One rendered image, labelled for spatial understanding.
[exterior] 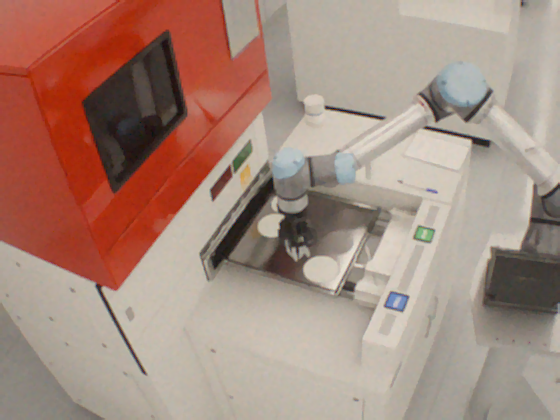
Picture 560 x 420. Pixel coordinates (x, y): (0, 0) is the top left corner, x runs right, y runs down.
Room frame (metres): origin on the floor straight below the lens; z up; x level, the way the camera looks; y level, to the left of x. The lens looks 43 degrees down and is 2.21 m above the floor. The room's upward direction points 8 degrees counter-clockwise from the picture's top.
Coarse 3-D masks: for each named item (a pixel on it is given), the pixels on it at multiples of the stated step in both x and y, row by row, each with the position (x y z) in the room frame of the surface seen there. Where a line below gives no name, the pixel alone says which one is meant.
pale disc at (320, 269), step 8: (320, 256) 1.18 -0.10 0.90; (328, 256) 1.18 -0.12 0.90; (312, 264) 1.15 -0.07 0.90; (320, 264) 1.15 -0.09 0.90; (328, 264) 1.15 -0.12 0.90; (336, 264) 1.14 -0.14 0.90; (304, 272) 1.13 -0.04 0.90; (312, 272) 1.12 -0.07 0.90; (320, 272) 1.12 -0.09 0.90; (328, 272) 1.12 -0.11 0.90; (336, 272) 1.11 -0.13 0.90; (312, 280) 1.09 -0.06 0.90; (320, 280) 1.09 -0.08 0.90; (328, 280) 1.09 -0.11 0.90
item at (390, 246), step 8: (392, 224) 1.28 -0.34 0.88; (400, 224) 1.28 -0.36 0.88; (408, 224) 1.27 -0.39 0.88; (392, 232) 1.25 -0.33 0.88; (400, 232) 1.25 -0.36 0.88; (408, 232) 1.24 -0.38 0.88; (384, 240) 1.22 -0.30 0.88; (392, 240) 1.22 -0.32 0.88; (400, 240) 1.21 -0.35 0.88; (384, 248) 1.19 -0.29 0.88; (392, 248) 1.19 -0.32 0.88; (400, 248) 1.18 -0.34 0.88; (376, 256) 1.16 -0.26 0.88; (384, 256) 1.16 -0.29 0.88; (392, 256) 1.15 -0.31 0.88; (384, 264) 1.13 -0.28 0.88; (392, 264) 1.12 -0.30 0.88; (368, 280) 1.08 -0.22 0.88; (360, 304) 1.01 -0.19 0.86; (368, 304) 1.00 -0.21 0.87; (376, 304) 0.99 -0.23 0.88
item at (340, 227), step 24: (264, 216) 1.39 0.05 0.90; (312, 216) 1.35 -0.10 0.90; (336, 216) 1.34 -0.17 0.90; (360, 216) 1.32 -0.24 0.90; (240, 240) 1.29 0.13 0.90; (264, 240) 1.28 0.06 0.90; (336, 240) 1.24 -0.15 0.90; (360, 240) 1.22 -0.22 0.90; (264, 264) 1.18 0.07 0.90; (288, 264) 1.17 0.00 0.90; (336, 288) 1.05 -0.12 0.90
